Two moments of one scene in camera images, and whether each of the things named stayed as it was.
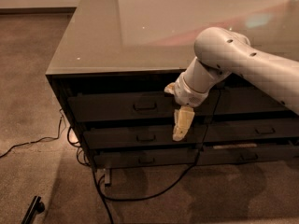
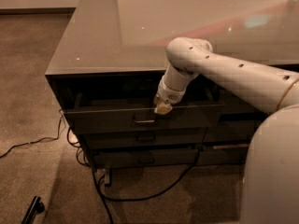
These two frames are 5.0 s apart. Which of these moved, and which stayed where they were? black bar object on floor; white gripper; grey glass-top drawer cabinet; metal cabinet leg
Moved: white gripper
Stayed: black bar object on floor; grey glass-top drawer cabinet; metal cabinet leg
